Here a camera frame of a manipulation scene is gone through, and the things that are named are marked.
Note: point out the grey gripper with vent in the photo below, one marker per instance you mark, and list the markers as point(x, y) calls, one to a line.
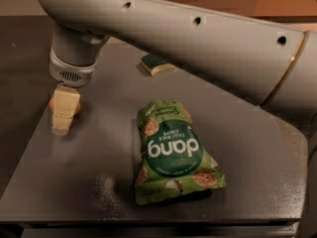
point(70, 74)

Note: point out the orange fruit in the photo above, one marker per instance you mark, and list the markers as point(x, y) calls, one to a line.
point(77, 109)

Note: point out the dark side table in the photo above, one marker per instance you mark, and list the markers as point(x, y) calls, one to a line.
point(25, 85)

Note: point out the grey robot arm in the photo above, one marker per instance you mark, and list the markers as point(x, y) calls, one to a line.
point(270, 65)

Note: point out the green and yellow sponge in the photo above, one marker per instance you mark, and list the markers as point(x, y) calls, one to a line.
point(153, 64)

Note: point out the green Dang chips bag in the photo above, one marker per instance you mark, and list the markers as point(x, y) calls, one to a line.
point(174, 161)

